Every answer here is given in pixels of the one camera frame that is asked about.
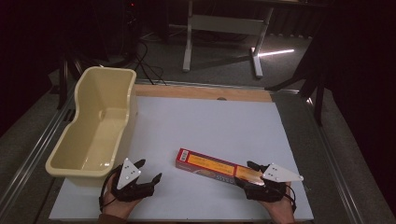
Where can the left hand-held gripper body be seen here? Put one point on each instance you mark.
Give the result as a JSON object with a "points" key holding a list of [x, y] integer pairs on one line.
{"points": [[127, 175]]}

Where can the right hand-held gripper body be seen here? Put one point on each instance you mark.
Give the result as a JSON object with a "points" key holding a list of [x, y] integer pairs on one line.
{"points": [[280, 174]]}

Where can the red and orange long box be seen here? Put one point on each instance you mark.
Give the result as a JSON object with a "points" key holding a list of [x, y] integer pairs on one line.
{"points": [[211, 164]]}

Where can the person's left hand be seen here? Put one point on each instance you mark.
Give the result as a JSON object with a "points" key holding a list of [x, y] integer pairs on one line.
{"points": [[116, 207]]}

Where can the person's right hand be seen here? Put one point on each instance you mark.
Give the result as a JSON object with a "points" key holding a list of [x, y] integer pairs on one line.
{"points": [[281, 210]]}

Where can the cream plastic bin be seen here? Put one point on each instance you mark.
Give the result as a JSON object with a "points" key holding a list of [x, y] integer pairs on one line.
{"points": [[93, 130]]}

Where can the white table sheet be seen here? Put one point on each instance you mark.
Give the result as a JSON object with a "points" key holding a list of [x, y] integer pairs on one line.
{"points": [[202, 124]]}

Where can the black metal stand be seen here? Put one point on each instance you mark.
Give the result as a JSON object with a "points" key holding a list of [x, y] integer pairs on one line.
{"points": [[317, 105]]}

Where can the black equipment with red light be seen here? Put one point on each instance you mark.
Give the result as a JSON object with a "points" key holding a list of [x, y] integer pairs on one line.
{"points": [[130, 18]]}

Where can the silver metal rail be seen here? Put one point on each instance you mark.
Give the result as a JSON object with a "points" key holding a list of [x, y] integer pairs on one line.
{"points": [[336, 174], [199, 85], [34, 152]]}

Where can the white metal table frame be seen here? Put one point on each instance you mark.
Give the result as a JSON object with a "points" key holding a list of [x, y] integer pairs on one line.
{"points": [[224, 25]]}

